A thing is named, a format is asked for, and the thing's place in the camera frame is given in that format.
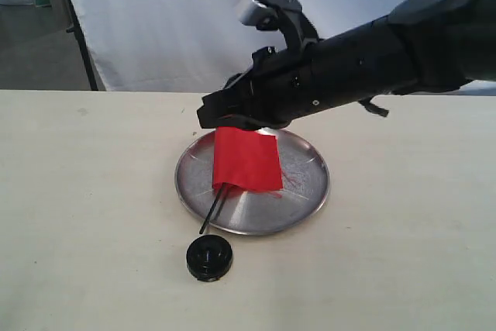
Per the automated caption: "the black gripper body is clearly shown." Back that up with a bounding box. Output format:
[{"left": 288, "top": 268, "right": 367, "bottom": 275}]
[{"left": 222, "top": 45, "right": 330, "bottom": 129}]

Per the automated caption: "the red flag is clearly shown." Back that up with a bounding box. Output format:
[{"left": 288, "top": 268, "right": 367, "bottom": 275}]
[{"left": 199, "top": 127, "right": 283, "bottom": 234}]

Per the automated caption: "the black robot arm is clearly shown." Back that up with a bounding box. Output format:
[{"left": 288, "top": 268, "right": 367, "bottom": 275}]
[{"left": 197, "top": 0, "right": 495, "bottom": 130}]

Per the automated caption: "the round black flag base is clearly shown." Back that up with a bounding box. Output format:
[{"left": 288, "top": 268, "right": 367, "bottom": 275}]
[{"left": 186, "top": 234, "right": 233, "bottom": 282}]

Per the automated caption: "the round steel plate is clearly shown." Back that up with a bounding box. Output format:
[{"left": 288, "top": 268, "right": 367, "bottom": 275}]
[{"left": 174, "top": 129, "right": 331, "bottom": 236}]

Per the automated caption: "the white backdrop cloth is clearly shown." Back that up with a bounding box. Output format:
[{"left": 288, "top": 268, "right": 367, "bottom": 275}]
[{"left": 71, "top": 0, "right": 403, "bottom": 92}]

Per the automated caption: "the black backdrop stand pole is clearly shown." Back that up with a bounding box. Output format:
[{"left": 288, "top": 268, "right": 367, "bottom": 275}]
[{"left": 65, "top": 0, "right": 99, "bottom": 91}]

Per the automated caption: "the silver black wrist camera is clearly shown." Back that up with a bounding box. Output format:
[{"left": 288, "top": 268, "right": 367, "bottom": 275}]
[{"left": 236, "top": 0, "right": 321, "bottom": 52}]

